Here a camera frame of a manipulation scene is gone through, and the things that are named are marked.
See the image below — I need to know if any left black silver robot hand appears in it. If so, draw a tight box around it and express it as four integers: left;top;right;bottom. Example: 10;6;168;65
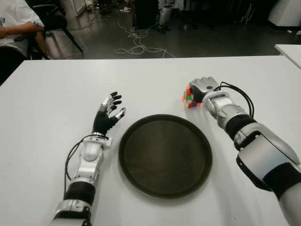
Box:
92;91;127;137

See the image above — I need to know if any grey folding metal frame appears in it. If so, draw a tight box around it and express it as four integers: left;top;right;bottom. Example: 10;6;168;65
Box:
239;0;256;25

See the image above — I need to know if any white column with black base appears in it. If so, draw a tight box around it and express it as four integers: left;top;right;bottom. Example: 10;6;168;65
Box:
267;0;301;31

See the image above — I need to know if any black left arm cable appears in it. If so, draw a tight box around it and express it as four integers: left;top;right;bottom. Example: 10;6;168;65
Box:
63;138;87;196

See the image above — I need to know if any dark brown round plate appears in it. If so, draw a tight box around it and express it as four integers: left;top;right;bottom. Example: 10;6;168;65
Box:
118;113;214;200

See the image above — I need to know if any white low cabinet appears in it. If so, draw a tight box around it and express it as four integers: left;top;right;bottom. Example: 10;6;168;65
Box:
74;0;89;17

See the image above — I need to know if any white side table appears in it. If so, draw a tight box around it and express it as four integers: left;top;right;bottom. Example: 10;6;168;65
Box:
274;43;301;69

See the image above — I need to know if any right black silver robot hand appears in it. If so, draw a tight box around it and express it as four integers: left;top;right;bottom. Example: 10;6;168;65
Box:
189;76;221;104

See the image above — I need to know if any black office chair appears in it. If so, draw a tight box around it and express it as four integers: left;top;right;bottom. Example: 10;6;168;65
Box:
13;0;84;60

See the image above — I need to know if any white cable on floor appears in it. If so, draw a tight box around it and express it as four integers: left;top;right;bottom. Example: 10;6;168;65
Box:
113;14;176;58

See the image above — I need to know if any person in white shirt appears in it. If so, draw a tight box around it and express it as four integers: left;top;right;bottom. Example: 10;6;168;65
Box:
0;0;50;85

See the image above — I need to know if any multicoloured Rubik's cube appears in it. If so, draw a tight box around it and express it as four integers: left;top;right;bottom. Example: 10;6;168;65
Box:
182;85;202;109

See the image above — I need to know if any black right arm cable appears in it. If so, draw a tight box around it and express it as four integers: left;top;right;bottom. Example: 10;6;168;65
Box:
214;81;256;118

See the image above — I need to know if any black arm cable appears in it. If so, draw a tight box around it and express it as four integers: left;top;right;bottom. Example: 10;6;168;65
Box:
214;81;256;118
63;138;87;196

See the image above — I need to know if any black cabinet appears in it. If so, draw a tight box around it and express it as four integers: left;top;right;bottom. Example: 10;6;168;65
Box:
134;0;160;29

